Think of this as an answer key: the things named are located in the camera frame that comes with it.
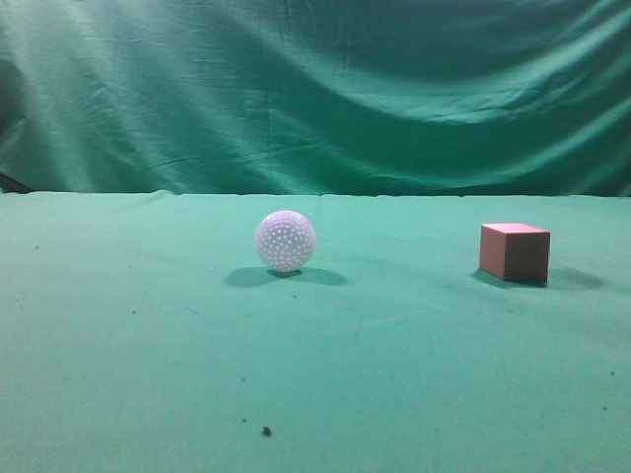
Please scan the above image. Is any red-brown cube block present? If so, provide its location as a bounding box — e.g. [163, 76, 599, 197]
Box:
[478, 223, 551, 283]

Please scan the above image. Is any white dimpled golf ball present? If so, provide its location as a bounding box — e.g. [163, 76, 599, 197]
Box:
[254, 210, 316, 273]

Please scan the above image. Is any green felt table cloth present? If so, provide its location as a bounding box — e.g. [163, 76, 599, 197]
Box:
[1, 191, 630, 472]

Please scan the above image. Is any green fabric backdrop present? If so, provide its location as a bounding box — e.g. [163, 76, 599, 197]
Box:
[1, 1, 630, 197]

